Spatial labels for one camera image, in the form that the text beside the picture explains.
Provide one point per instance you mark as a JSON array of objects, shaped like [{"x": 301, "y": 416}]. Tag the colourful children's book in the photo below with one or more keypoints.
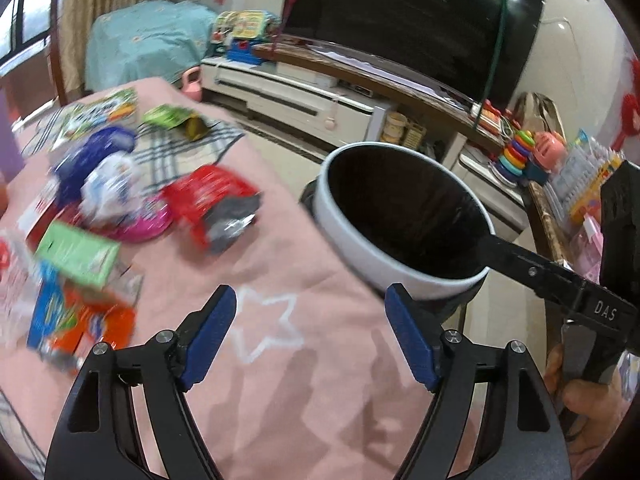
[{"x": 119, "y": 108}]

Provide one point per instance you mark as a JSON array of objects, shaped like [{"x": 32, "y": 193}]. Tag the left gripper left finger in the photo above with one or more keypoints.
[{"x": 97, "y": 435}]

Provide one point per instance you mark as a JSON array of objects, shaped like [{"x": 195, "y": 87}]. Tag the pink blanket table cover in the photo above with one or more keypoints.
[{"x": 310, "y": 382}]

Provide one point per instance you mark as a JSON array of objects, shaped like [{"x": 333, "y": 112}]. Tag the rainbow stacking ring toy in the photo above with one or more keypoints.
[{"x": 510, "y": 165}]

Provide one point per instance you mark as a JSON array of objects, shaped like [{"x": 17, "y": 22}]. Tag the white printed plastic bag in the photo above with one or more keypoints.
[{"x": 19, "y": 290}]

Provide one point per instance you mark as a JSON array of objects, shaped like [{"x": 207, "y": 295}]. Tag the orange snack wrapper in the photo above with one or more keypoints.
[{"x": 85, "y": 322}]

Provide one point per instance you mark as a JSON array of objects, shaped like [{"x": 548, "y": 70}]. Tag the green drink carton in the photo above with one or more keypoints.
[{"x": 87, "y": 259}]

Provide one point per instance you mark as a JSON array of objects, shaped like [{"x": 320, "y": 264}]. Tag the blue crinkled plastic wrapper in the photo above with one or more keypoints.
[{"x": 80, "y": 161}]

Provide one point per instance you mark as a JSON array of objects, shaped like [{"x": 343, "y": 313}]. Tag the white round trash bin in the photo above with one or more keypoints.
[{"x": 396, "y": 216}]

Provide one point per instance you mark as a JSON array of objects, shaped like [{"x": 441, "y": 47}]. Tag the red foil snack bag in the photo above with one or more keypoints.
[{"x": 213, "y": 205}]

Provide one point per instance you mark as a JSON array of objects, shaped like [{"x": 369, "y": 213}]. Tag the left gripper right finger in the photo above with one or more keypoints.
[{"x": 520, "y": 435}]

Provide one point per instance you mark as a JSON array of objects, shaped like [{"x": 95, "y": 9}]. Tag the toy cash register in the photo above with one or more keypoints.
[{"x": 236, "y": 33}]

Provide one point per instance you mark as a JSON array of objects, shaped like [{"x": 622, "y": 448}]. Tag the wooden tv shelf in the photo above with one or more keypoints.
[{"x": 417, "y": 101}]

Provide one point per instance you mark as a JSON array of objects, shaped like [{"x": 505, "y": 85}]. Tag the white blue plastic bag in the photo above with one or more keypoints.
[{"x": 112, "y": 190}]

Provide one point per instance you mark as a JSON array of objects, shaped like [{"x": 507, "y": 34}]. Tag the pink kettlebell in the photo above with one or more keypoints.
[{"x": 191, "y": 84}]

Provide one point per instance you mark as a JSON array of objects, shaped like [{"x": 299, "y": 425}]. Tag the pink toy blister pack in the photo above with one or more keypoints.
[{"x": 150, "y": 221}]

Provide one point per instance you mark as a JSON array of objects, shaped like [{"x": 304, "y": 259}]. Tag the black flat screen television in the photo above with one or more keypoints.
[{"x": 477, "y": 48}]

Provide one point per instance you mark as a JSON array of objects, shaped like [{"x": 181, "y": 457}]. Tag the red white milk carton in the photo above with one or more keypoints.
[{"x": 38, "y": 215}]

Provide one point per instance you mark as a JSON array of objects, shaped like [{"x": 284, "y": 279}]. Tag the purple tall bottle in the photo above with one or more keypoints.
[{"x": 11, "y": 159}]

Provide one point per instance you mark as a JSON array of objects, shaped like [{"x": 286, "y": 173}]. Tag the white tv cabinet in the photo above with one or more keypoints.
[{"x": 336, "y": 116}]

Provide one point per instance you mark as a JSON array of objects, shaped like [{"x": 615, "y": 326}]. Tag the green snack packet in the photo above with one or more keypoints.
[{"x": 192, "y": 125}]

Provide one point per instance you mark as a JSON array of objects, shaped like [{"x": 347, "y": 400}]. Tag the person's right hand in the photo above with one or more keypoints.
[{"x": 603, "y": 406}]

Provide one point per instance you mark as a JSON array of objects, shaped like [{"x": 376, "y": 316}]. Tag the teal covered sofa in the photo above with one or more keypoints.
[{"x": 155, "y": 38}]

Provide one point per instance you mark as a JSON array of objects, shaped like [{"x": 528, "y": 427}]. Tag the blue glitter blister pack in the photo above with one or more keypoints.
[{"x": 49, "y": 308}]

